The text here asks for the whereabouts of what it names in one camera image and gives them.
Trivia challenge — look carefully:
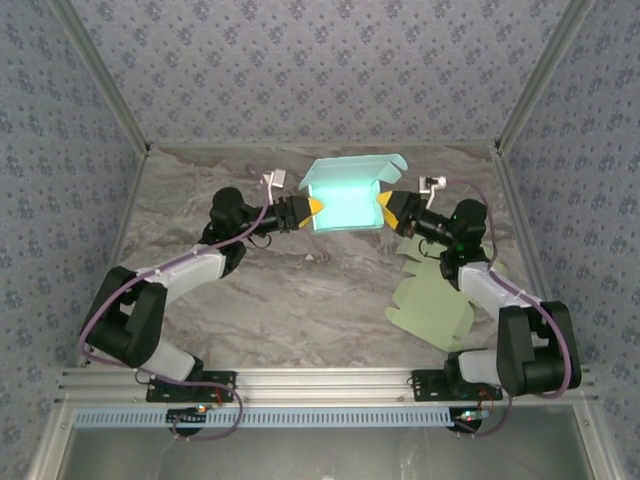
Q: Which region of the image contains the blue paper box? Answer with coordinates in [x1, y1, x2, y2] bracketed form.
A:
[298, 153, 409, 236]

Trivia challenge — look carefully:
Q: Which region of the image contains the green paper box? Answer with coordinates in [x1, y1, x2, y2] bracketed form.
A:
[384, 234, 510, 354]

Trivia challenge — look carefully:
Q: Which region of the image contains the aluminium mounting beam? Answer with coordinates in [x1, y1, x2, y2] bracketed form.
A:
[56, 367, 600, 405]

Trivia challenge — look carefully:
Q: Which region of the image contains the grey metal panel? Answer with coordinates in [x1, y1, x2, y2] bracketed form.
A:
[64, 427, 596, 480]

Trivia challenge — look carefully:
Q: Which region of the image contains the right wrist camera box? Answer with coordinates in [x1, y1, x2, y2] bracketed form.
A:
[418, 174, 450, 207]

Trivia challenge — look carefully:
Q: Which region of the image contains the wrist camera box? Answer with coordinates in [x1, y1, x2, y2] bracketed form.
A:
[263, 168, 290, 202]
[418, 174, 450, 207]

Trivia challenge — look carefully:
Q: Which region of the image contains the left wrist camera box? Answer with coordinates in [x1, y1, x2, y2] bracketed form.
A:
[263, 168, 290, 202]

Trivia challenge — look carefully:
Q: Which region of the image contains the wide aluminium side rail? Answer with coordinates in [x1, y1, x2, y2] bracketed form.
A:
[492, 147, 571, 366]

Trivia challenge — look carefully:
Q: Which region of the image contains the thin aluminium table edge rail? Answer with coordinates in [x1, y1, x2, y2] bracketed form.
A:
[147, 141, 501, 150]

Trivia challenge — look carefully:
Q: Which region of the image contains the narrow aluminium side rail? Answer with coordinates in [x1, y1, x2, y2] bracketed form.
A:
[74, 147, 151, 371]

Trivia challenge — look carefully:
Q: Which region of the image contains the aluminium frame post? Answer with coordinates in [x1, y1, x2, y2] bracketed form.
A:
[494, 0, 596, 151]
[49, 0, 152, 156]

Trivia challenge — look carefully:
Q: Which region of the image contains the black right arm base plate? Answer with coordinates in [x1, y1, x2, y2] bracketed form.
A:
[410, 369, 504, 403]

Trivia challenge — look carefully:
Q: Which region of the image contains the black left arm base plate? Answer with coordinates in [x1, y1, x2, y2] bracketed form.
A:
[145, 370, 237, 403]

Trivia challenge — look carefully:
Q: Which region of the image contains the black bracket with lit adapter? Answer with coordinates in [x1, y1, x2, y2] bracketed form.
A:
[166, 407, 210, 427]
[451, 407, 490, 432]

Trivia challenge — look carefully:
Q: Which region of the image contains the slotted cable duct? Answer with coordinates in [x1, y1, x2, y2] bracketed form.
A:
[73, 405, 457, 429]

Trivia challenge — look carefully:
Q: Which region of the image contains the aluminium frame leg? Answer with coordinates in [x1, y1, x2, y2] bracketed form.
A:
[572, 402, 621, 480]
[27, 402, 76, 480]

